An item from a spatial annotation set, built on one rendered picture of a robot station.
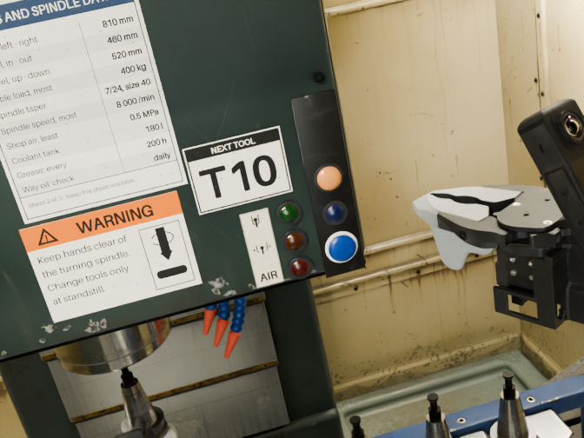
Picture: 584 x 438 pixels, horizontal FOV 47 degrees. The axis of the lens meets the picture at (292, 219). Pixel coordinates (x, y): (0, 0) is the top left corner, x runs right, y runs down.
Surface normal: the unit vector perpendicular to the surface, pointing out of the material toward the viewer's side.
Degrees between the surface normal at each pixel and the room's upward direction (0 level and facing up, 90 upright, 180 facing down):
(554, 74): 90
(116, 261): 90
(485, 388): 0
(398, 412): 0
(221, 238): 90
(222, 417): 92
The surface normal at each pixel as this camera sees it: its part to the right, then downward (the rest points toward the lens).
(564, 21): -0.96, 0.25
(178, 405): 0.20, 0.37
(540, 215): -0.19, -0.90
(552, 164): -0.76, 0.36
